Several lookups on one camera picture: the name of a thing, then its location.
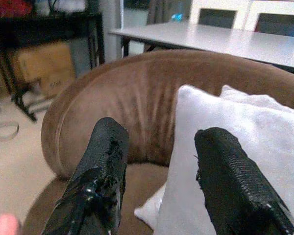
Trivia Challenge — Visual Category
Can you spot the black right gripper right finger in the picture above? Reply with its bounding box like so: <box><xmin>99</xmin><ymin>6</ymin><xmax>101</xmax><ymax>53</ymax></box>
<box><xmin>194</xmin><ymin>126</ymin><xmax>294</xmax><ymax>235</ymax></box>

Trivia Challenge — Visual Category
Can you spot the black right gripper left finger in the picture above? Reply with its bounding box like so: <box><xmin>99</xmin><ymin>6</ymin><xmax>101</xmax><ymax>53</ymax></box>
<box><xmin>43</xmin><ymin>117</ymin><xmax>130</xmax><ymax>235</ymax></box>

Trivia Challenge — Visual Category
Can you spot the large white pillow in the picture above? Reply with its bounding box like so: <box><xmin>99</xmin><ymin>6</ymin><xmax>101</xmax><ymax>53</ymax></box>
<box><xmin>156</xmin><ymin>84</ymin><xmax>294</xmax><ymax>235</ymax></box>

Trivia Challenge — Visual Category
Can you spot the brown round sofa chair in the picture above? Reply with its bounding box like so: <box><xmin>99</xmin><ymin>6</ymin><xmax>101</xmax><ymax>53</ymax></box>
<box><xmin>21</xmin><ymin>49</ymin><xmax>294</xmax><ymax>235</ymax></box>

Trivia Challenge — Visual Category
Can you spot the pink object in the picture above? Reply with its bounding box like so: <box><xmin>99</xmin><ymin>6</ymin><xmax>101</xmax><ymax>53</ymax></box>
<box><xmin>0</xmin><ymin>213</ymin><xmax>22</xmax><ymax>235</ymax></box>

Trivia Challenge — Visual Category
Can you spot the cardboard box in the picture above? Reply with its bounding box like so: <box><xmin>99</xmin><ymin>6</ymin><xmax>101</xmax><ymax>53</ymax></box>
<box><xmin>14</xmin><ymin>43</ymin><xmax>76</xmax><ymax>98</ymax></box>

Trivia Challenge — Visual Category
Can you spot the white table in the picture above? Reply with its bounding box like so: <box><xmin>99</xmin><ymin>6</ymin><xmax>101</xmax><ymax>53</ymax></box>
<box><xmin>108</xmin><ymin>21</ymin><xmax>294</xmax><ymax>71</ymax></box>

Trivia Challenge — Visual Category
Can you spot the black console table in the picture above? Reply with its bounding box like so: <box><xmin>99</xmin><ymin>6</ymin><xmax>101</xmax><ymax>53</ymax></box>
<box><xmin>0</xmin><ymin>12</ymin><xmax>106</xmax><ymax>122</ymax></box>

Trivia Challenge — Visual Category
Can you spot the white chair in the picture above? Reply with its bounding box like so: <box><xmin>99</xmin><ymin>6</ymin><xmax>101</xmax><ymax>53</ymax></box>
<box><xmin>245</xmin><ymin>1</ymin><xmax>294</xmax><ymax>38</ymax></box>
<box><xmin>190</xmin><ymin>0</ymin><xmax>250</xmax><ymax>29</ymax></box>

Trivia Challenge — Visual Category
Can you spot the red object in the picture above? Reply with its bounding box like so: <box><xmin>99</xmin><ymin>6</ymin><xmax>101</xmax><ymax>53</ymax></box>
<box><xmin>0</xmin><ymin>0</ymin><xmax>34</xmax><ymax>17</ymax></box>

